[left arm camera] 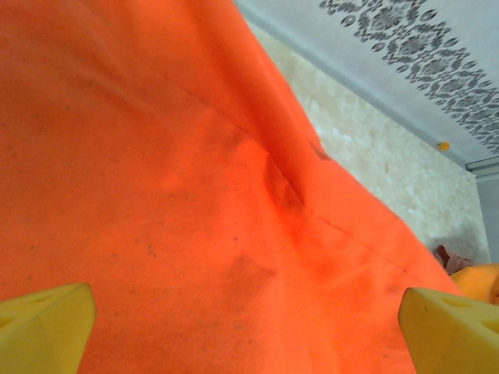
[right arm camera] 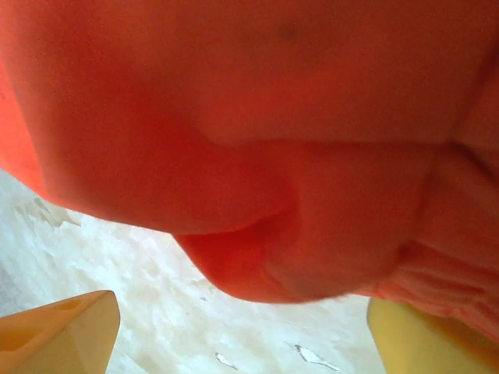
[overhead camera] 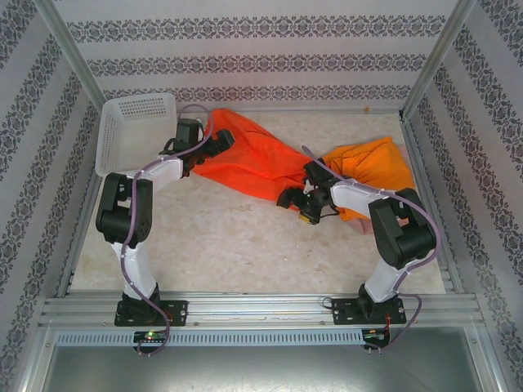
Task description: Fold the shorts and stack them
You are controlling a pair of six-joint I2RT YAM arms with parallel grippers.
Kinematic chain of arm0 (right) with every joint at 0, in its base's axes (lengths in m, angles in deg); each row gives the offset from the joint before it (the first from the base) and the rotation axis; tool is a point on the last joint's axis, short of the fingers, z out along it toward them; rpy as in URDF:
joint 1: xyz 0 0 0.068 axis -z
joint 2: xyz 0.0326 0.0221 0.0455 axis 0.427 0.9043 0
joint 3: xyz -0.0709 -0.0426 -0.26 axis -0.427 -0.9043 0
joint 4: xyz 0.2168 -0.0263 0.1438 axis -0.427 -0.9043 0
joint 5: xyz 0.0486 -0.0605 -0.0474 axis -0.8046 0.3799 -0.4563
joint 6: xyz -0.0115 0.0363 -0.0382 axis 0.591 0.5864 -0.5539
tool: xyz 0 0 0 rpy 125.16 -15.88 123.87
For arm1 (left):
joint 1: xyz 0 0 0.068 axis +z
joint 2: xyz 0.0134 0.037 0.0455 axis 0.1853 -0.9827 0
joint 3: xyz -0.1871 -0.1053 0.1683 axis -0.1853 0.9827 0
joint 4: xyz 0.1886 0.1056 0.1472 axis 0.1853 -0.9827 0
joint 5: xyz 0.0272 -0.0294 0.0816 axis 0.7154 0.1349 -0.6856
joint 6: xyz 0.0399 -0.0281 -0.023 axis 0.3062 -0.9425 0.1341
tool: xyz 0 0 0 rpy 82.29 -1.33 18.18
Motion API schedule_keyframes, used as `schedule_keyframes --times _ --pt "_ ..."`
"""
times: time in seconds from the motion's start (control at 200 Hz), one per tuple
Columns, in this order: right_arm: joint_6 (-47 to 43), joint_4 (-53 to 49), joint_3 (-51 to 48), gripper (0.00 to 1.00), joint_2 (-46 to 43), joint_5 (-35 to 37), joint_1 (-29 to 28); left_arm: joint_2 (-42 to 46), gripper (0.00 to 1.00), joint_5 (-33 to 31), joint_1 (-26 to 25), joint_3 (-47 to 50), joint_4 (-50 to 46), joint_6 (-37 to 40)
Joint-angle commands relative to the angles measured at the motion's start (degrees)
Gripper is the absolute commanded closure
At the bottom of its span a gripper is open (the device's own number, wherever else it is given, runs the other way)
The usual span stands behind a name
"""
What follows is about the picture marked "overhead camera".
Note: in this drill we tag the white plastic mesh basket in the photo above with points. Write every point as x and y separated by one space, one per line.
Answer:
122 134

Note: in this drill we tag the grey sheet metal panel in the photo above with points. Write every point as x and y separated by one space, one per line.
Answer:
261 367

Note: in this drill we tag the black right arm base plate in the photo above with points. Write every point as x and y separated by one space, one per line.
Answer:
347 312

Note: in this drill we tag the red-orange shorts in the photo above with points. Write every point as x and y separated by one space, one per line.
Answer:
261 163

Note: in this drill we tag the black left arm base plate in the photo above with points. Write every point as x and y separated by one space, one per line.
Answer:
175 312

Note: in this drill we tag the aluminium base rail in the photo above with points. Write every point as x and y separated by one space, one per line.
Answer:
253 306

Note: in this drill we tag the orange shorts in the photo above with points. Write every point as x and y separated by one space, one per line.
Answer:
376 163

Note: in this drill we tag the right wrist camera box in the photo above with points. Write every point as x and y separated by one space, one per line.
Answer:
318 173

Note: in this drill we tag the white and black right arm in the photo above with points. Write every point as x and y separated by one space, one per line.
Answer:
404 228

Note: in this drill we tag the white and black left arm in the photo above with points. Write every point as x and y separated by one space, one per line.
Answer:
126 208

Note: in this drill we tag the aluminium rear rail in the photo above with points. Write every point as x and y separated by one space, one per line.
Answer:
306 109

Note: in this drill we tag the pink shorts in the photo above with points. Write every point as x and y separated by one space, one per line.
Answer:
363 226

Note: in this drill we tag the small circuit board green light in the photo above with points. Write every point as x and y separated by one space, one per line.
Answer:
151 337

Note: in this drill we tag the aluminium frame post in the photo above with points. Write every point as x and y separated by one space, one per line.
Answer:
69 49
439 53

